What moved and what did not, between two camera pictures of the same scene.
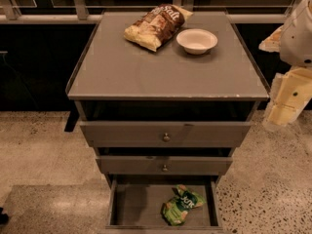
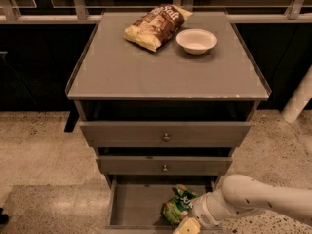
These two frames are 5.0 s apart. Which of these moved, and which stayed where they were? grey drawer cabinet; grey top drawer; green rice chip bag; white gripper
Moved: white gripper
Stayed: grey drawer cabinet; green rice chip bag; grey top drawer
